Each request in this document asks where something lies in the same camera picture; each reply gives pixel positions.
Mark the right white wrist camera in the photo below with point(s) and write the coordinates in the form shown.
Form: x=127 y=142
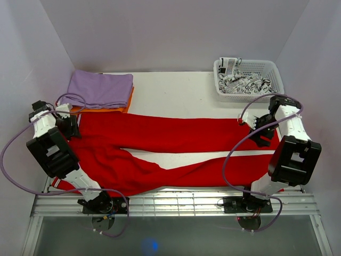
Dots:
x=248 y=119

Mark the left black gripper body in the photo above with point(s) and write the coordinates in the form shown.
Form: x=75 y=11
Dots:
x=63 y=124

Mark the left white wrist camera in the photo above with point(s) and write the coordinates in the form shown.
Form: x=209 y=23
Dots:
x=64 y=110

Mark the white plastic basket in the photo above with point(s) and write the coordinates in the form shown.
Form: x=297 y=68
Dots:
x=271 y=72

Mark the aluminium frame rail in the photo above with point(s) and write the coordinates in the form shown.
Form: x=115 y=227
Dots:
x=178 y=203

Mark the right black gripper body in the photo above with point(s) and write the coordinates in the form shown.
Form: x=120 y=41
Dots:
x=260 y=122

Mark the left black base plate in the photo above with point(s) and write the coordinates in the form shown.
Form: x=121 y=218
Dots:
x=116 y=205

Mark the black white printed trousers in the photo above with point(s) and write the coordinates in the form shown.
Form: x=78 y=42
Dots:
x=239 y=82

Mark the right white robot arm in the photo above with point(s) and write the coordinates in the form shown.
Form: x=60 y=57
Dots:
x=295 y=157

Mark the folded purple trousers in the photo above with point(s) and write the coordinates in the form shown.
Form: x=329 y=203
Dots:
x=96 y=91

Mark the red trousers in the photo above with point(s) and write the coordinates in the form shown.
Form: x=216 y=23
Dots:
x=104 y=151

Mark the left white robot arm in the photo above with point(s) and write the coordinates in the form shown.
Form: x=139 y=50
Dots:
x=49 y=146

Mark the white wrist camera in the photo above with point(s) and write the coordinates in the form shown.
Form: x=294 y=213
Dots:
x=248 y=119
x=64 y=110

